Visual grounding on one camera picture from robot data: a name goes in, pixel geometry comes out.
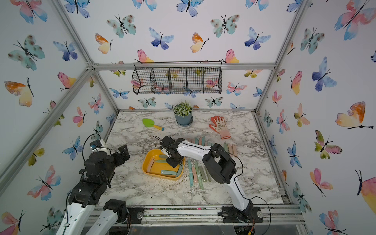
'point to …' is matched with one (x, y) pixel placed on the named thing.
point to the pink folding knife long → (206, 144)
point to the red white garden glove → (221, 127)
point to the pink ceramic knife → (200, 141)
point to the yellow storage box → (154, 163)
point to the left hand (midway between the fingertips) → (120, 148)
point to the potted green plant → (182, 111)
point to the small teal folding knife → (169, 172)
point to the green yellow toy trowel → (151, 123)
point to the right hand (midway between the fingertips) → (175, 159)
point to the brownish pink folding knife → (195, 175)
